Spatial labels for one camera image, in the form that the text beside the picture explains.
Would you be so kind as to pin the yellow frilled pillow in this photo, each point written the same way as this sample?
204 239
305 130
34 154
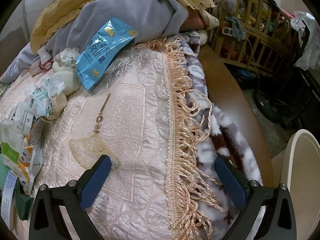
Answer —
82 2

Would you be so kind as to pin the white green package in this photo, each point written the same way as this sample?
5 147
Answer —
11 135

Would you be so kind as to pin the small white bottle red label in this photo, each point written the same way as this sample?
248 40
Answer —
46 60

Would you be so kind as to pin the black chair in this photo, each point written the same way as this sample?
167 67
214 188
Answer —
282 105

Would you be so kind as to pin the white plastic bag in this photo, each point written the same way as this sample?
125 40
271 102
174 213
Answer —
307 52

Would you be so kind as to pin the brown white plush blanket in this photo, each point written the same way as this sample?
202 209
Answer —
220 130

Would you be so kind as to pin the wooden bed frame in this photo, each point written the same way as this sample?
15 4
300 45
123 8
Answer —
225 80

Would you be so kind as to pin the wooden crib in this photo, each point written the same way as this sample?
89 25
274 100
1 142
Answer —
252 27

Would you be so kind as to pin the pink cloth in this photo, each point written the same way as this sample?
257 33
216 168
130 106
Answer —
35 68

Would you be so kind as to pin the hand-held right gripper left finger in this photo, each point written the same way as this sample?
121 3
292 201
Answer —
96 180

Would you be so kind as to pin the black plastic bag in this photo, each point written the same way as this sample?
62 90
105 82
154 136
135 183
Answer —
243 75

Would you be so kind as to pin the cream soft toy with frill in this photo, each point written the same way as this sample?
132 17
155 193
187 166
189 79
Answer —
67 78

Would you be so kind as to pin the cream plastic bin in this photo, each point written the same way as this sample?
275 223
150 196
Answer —
305 170

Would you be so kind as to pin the blue snack packet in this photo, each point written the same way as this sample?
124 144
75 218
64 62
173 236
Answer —
100 52

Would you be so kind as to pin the dark green packet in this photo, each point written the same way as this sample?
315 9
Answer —
23 202

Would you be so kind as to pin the teal cloth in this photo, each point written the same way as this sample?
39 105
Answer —
237 26

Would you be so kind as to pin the pink fringed bedspread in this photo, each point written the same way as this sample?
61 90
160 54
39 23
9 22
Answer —
140 120

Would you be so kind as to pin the white printed box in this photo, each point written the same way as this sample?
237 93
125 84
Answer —
8 195

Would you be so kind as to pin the white power strip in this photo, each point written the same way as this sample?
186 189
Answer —
227 30

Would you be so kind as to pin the grey-blue quilt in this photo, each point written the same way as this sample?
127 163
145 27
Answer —
125 12

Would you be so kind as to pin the pile of colourful toys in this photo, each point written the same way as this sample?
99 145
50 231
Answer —
262 10

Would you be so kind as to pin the grey plastic bag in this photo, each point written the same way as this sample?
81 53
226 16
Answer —
228 3

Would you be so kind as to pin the pink pillow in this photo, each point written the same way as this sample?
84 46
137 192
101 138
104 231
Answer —
195 21

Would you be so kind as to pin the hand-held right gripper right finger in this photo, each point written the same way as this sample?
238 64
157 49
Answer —
230 182

